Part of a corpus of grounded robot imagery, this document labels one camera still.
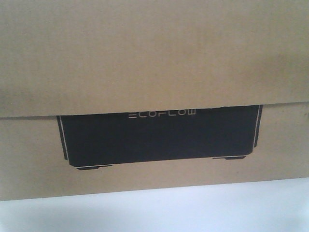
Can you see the brown EcoFlow cardboard box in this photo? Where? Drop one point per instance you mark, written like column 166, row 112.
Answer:
column 74, row 57

